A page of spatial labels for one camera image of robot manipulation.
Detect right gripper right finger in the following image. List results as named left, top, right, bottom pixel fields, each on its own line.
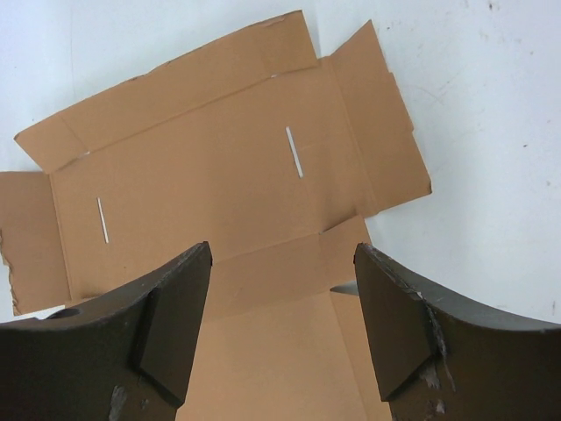
left=353, top=243, right=560, bottom=420

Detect brown cardboard box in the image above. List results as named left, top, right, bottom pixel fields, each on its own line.
left=1, top=11, right=431, bottom=420

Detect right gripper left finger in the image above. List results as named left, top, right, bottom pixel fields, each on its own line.
left=1, top=242, right=212, bottom=420

